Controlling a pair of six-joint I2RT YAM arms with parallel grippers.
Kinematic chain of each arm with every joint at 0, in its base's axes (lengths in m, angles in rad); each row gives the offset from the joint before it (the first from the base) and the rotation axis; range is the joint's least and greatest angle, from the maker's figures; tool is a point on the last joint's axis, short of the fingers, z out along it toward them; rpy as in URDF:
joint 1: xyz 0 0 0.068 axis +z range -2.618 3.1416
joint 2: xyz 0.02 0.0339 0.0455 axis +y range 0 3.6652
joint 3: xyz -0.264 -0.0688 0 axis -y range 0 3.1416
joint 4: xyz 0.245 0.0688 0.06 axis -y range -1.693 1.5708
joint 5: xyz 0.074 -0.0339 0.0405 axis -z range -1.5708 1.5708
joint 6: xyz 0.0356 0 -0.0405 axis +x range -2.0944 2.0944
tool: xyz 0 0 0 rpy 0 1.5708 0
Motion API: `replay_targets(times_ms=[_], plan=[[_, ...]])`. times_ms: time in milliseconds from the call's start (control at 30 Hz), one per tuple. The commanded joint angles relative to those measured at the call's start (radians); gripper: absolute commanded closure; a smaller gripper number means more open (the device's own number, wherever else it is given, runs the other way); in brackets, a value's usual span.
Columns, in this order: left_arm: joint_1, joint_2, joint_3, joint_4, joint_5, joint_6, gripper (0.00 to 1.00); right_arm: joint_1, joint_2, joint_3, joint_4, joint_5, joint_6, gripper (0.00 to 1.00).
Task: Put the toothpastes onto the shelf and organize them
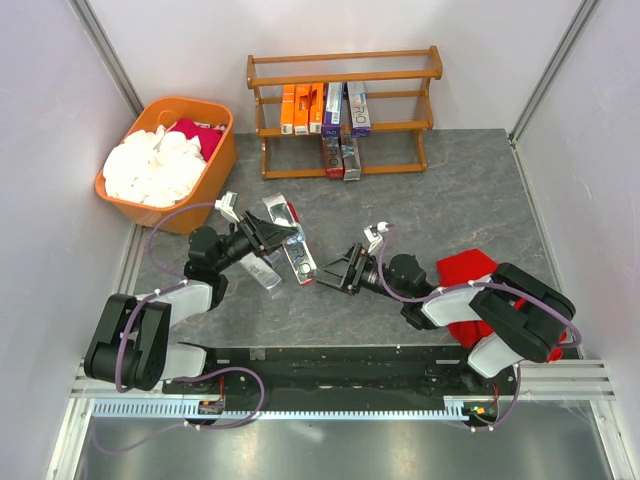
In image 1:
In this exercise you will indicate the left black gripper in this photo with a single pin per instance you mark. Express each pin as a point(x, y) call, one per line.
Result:
point(263, 235)

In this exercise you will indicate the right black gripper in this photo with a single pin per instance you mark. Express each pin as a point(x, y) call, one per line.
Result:
point(335, 273)

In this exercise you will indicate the red silver R&O box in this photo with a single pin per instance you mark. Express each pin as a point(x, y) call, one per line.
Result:
point(334, 166)
point(351, 158)
point(295, 246)

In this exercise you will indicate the orange Curaprox toothpaste box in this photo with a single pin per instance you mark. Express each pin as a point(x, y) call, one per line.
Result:
point(287, 113)

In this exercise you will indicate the purple white R.O toothpaste box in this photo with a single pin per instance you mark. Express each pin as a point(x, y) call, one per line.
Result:
point(359, 111)

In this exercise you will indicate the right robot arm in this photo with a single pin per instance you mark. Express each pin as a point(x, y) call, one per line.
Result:
point(428, 307)

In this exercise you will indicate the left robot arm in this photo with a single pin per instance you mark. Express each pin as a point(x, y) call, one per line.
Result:
point(130, 345)

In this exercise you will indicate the wooden two-tier shelf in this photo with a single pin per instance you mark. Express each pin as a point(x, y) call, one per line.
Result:
point(397, 90)

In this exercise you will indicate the silver toothpaste box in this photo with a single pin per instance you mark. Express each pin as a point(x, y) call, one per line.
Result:
point(260, 271)
point(275, 259)

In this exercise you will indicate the magenta cloth in bin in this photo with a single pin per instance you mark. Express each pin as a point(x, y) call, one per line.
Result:
point(208, 136)

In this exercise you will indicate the red cloth on table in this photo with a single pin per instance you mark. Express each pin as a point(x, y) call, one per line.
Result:
point(527, 329)

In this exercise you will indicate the white crumpled cloths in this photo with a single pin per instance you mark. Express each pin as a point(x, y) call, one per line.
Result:
point(156, 169)

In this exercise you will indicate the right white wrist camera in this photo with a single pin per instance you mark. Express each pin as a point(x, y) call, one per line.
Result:
point(374, 234)

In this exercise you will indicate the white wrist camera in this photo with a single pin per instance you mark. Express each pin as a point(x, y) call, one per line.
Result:
point(374, 234)
point(225, 206)

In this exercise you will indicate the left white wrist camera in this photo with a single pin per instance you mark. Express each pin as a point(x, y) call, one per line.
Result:
point(225, 206)

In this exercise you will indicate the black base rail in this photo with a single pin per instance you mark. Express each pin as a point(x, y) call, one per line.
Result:
point(429, 371)

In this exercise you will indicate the slotted cable duct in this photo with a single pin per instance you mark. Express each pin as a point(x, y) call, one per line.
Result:
point(192, 409)

